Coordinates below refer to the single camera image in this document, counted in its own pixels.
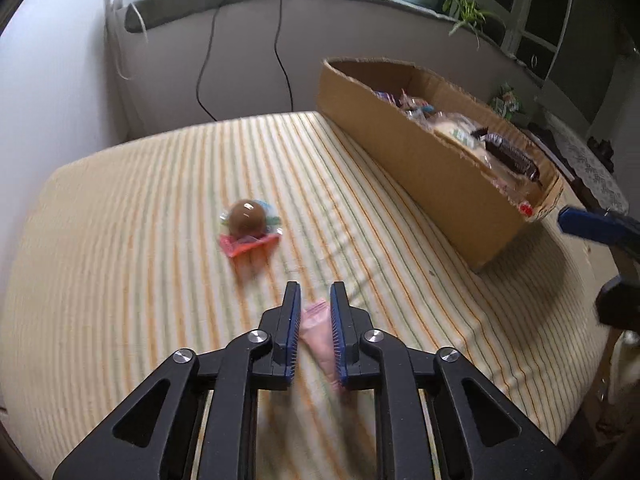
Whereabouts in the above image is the Snickers bar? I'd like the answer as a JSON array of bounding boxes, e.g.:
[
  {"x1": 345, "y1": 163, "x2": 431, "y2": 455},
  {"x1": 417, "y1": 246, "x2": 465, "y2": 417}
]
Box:
[
  {"x1": 374, "y1": 91, "x2": 399, "y2": 107},
  {"x1": 471, "y1": 128, "x2": 541, "y2": 185}
]

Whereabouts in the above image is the sandwich bread pack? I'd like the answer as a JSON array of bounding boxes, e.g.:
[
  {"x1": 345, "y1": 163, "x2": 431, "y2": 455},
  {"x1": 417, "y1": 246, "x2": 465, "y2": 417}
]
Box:
[{"x1": 426, "y1": 112, "x2": 524, "y2": 188}]

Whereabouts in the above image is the pink candy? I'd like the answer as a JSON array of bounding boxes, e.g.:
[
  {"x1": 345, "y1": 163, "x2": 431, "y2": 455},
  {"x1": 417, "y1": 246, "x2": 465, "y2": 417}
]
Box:
[{"x1": 299, "y1": 299, "x2": 340, "y2": 389}]

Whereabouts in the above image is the red clear bag dark snack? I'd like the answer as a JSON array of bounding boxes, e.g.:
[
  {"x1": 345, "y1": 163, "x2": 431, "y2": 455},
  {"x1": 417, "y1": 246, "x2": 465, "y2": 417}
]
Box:
[{"x1": 492, "y1": 179, "x2": 534, "y2": 218}]

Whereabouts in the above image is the yellow jelly cup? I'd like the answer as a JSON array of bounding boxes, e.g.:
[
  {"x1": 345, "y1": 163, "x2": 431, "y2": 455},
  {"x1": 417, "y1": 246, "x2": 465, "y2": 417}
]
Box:
[{"x1": 399, "y1": 91, "x2": 436, "y2": 120}]

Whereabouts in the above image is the white lace cloth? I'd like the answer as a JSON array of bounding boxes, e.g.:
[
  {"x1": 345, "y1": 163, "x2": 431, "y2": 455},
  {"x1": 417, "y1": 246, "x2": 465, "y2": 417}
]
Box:
[{"x1": 544, "y1": 110, "x2": 629, "y2": 214}]

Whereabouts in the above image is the open cardboard box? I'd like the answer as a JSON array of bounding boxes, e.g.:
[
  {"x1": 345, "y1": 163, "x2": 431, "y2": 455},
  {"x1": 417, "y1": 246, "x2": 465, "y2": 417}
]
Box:
[{"x1": 317, "y1": 58, "x2": 563, "y2": 271}]

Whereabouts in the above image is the striped yellow table cloth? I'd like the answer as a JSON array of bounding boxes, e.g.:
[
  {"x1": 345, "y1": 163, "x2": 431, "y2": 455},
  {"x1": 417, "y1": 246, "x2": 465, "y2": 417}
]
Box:
[{"x1": 1, "y1": 113, "x2": 617, "y2": 478}]

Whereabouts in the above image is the brown chocolate egg candy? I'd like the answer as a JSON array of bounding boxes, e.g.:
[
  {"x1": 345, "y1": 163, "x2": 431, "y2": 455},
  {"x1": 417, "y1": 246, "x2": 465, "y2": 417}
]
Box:
[{"x1": 221, "y1": 198, "x2": 281, "y2": 240}]

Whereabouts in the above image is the grey window sill pad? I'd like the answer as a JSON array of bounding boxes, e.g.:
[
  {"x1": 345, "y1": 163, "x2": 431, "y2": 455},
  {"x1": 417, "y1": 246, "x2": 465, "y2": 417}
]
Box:
[{"x1": 114, "y1": 0, "x2": 509, "y2": 70}]

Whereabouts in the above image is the black cable right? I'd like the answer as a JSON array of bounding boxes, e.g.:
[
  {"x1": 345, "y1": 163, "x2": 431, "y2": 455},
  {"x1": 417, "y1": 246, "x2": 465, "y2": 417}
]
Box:
[{"x1": 271, "y1": 0, "x2": 296, "y2": 112}]

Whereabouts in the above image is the black cable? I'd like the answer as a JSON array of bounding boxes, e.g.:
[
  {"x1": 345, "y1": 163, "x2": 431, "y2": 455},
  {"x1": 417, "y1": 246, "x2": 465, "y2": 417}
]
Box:
[
  {"x1": 195, "y1": 0, "x2": 237, "y2": 123},
  {"x1": 271, "y1": 0, "x2": 296, "y2": 112}
]

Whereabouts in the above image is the white cable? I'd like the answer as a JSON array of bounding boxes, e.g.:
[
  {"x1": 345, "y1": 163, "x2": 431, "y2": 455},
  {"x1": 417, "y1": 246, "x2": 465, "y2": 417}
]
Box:
[{"x1": 89, "y1": 0, "x2": 149, "y2": 82}]

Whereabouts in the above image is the black cable left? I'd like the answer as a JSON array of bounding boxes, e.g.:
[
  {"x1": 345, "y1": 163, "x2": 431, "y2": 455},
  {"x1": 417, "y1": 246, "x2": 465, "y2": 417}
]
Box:
[{"x1": 195, "y1": 0, "x2": 237, "y2": 123}]

